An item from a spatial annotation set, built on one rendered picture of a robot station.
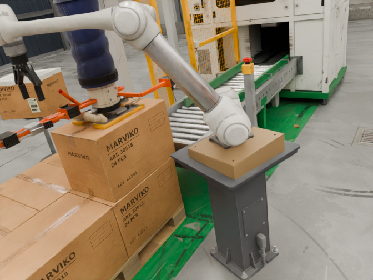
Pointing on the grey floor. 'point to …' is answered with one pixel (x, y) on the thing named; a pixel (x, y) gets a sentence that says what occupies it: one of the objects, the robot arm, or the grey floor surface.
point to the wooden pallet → (150, 245)
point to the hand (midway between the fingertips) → (33, 97)
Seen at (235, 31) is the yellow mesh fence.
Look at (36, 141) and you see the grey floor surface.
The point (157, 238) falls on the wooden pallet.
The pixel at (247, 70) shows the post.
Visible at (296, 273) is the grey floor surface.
